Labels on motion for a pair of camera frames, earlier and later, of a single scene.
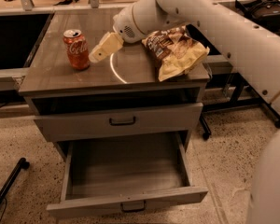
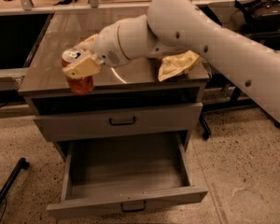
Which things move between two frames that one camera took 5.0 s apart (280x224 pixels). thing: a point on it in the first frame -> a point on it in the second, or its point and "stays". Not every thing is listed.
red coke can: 77,49 -> 82,85
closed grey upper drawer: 119,123 stays
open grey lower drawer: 130,173 stays
